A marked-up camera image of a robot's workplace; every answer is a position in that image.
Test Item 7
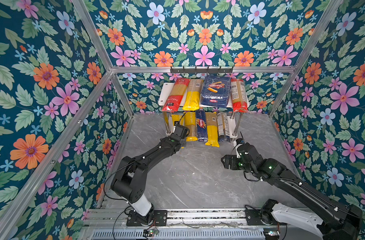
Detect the yellow spaghetti bag top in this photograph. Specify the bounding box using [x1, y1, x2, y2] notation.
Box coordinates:
[171, 114, 184, 126]

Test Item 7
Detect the blue Barilla spaghetti box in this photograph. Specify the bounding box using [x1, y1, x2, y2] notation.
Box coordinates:
[195, 109, 208, 142]

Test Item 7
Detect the red spaghetti bag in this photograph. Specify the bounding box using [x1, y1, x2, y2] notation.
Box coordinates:
[162, 78, 190, 113]

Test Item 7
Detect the yellow spaghetti bag long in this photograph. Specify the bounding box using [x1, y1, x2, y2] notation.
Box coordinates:
[205, 112, 219, 148]

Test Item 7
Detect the clear spaghetti bag label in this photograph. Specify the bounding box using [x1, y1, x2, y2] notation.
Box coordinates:
[216, 113, 230, 142]

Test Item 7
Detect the blue Barilla pasta bag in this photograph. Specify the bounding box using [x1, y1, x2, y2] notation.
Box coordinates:
[200, 75, 231, 108]

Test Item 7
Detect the red-edged spaghetti bag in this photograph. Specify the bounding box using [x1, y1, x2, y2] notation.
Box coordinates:
[230, 79, 248, 113]

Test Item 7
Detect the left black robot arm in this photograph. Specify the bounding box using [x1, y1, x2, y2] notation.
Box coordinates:
[110, 124, 189, 223]

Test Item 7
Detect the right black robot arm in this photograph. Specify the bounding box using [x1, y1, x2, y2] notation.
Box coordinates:
[221, 139, 363, 240]

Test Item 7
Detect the white two-tier shelf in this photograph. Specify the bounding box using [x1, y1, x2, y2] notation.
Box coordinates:
[158, 83, 243, 142]

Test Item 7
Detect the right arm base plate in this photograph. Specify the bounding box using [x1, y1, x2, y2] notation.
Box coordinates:
[244, 207, 287, 227]

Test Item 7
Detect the metal hook rail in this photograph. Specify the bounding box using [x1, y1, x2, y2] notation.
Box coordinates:
[169, 66, 233, 75]

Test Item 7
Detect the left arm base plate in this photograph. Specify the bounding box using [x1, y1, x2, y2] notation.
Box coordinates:
[126, 210, 168, 227]

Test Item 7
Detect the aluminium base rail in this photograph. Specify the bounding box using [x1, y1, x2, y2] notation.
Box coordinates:
[79, 208, 321, 240]

